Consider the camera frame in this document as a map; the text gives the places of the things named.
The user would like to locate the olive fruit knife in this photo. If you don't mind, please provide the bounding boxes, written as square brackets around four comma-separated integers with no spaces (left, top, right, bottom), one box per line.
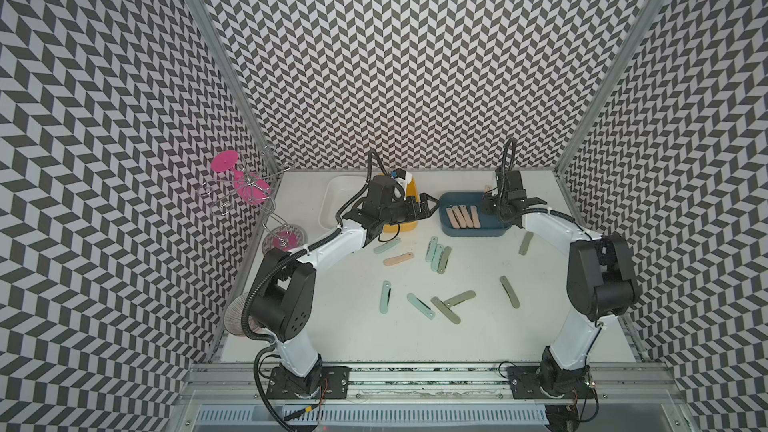
[499,276,521,309]
[431,297,461,325]
[518,231,534,256]
[437,246,452,274]

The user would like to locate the pink fruit knife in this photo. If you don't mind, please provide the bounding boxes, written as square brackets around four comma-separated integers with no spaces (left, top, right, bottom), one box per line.
[383,252,414,267]
[445,207,461,229]
[470,205,481,229]
[451,206,468,229]
[460,204,474,228]

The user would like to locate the mint fruit knife upper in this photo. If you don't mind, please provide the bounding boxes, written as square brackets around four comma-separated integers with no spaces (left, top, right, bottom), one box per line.
[425,236,439,263]

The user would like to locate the mint fruit knife far left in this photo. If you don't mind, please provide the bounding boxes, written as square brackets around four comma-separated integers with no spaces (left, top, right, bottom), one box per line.
[373,237,401,254]

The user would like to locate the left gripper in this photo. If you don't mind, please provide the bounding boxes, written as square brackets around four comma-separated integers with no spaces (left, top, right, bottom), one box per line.
[381,191,442,223]

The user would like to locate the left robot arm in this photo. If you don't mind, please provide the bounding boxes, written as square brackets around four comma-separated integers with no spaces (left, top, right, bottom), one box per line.
[239,150,439,396]

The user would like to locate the mint fruit knife middle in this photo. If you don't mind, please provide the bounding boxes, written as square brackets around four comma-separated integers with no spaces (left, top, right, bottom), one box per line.
[430,244,444,272]

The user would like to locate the yellow storage box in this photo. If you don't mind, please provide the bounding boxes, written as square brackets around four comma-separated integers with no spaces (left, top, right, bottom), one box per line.
[383,171,419,234]

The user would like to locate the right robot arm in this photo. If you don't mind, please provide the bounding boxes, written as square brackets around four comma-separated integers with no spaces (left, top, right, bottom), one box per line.
[484,137,640,398]

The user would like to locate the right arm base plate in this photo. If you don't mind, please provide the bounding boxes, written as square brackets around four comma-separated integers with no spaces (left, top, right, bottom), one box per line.
[504,364,595,400]

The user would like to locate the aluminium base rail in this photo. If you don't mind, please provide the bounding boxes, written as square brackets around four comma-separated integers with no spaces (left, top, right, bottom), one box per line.
[181,361,683,405]

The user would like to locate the mint fruit knife lower left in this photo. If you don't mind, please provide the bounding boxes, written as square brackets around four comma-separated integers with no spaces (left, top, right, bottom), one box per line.
[379,280,392,314]

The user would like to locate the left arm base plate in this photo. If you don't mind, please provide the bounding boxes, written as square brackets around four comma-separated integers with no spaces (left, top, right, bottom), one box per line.
[266,364,351,400]

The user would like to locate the dark teal storage box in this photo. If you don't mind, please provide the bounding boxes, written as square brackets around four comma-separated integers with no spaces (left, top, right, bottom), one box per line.
[438,191,511,238]

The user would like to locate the olive fruit knife angled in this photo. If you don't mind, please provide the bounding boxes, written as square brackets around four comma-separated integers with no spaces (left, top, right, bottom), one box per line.
[443,290,476,308]

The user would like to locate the white storage box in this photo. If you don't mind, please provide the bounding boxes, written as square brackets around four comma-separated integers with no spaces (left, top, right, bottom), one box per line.
[319,175,366,230]

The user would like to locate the mint fruit knife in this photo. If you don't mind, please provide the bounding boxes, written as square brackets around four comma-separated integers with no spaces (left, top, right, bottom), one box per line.
[430,244,444,272]
[406,293,435,320]
[425,236,439,263]
[379,280,392,314]
[373,237,401,254]

